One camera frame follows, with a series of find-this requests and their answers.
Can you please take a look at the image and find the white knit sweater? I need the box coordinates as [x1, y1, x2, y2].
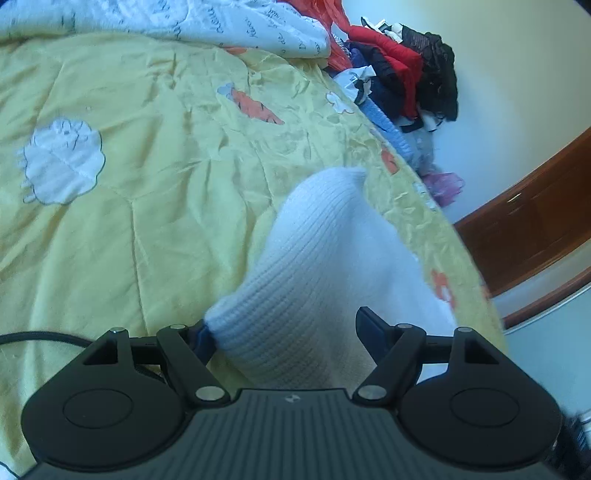
[204, 167, 457, 390]

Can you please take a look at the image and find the pink plastic bag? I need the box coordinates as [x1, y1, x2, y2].
[422, 172, 465, 207]

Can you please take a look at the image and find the yellow carrot print bedspread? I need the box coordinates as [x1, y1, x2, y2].
[0, 32, 507, 476]

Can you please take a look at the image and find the brown wooden door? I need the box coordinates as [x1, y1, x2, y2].
[454, 128, 591, 329]

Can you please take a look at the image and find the light blue knit garment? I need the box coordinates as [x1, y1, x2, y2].
[359, 99, 414, 162]

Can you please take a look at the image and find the navy blue garment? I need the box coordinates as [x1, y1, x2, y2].
[346, 41, 406, 120]

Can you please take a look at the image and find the black garment on pile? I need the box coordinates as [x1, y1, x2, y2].
[402, 25, 459, 121]

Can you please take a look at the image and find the red garment on pile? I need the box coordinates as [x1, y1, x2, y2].
[348, 26, 423, 118]

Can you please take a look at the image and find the white text print quilt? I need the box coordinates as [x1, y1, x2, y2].
[1, 0, 331, 59]

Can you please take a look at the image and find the red plastic bag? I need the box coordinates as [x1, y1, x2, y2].
[287, 0, 353, 72]

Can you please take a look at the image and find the black cable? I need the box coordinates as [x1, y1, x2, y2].
[0, 330, 93, 348]

